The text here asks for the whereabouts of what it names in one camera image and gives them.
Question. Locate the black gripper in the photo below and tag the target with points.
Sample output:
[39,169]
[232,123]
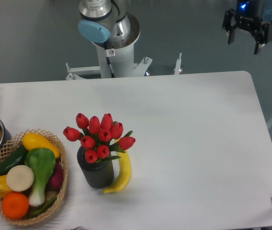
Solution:
[248,17]

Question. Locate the red tulip bouquet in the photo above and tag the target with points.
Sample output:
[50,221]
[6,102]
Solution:
[99,138]

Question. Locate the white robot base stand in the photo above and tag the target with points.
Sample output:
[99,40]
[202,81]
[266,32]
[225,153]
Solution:
[113,63]

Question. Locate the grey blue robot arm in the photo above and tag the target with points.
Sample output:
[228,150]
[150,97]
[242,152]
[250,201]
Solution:
[107,24]

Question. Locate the dark ribbed vase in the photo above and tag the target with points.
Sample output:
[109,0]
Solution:
[98,175]

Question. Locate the yellow banana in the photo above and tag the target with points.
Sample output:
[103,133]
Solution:
[124,175]

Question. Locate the yellow squash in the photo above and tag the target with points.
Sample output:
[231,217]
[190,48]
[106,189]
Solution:
[34,140]

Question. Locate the purple sweet potato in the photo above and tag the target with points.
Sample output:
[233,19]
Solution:
[56,179]

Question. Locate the green bok choy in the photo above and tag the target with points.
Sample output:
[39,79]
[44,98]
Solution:
[42,162]

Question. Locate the green cucumber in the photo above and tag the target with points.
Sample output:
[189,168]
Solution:
[14,159]

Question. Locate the green chili pepper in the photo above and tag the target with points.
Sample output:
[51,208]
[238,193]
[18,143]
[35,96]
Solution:
[43,208]

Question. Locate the orange fruit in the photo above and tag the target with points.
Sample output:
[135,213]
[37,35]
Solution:
[15,205]

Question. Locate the yellow bell pepper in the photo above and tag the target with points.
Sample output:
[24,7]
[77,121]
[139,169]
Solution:
[4,188]

